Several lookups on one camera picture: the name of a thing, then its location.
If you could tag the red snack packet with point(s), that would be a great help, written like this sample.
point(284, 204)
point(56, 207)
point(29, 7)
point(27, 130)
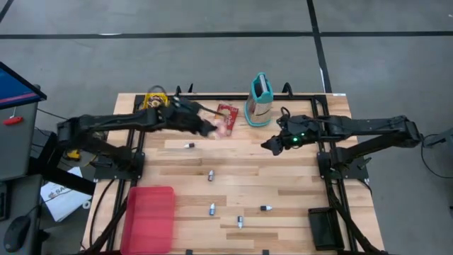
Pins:
point(229, 115)

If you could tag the white printed paper bag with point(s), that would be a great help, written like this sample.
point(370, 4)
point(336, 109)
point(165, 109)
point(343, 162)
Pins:
point(62, 198)

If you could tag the black computer mouse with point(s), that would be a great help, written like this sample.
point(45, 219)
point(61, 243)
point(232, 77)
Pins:
point(16, 233)

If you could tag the blue screen monitor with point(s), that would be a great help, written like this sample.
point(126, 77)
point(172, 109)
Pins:
point(14, 90)

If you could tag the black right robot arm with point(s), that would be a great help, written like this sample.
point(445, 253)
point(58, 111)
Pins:
point(371, 124)

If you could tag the black aluminium rig frame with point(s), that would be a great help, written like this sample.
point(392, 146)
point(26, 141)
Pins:
point(247, 97)

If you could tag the gray metal cabinet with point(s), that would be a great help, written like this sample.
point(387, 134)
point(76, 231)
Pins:
point(17, 148)

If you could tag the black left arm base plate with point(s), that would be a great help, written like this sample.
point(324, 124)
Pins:
point(113, 174)

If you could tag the small yellow tool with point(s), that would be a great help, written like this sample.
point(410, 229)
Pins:
point(73, 154)

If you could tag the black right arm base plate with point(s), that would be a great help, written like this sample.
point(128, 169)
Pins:
point(323, 170)

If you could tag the black plastic tray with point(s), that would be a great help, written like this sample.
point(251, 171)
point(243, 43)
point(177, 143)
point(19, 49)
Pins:
point(325, 228)

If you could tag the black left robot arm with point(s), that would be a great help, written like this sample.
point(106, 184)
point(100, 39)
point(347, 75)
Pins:
point(106, 122)

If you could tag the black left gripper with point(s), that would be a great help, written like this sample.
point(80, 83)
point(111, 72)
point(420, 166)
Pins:
point(182, 117)

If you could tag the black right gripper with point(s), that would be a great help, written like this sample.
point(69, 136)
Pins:
point(299, 131)

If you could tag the teal metal box grater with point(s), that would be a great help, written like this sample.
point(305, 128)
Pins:
point(260, 106)

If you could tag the small black white-capped bottle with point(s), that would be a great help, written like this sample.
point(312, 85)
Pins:
point(189, 145)
point(240, 221)
point(211, 175)
point(212, 209)
point(266, 208)

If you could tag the yellow plastic basket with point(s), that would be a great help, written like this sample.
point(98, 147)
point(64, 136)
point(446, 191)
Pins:
point(145, 102)

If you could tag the chocolate sprinkled donut toy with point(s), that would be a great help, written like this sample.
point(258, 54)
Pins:
point(154, 102)

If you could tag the red plastic bin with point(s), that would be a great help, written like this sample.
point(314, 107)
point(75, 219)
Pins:
point(148, 219)

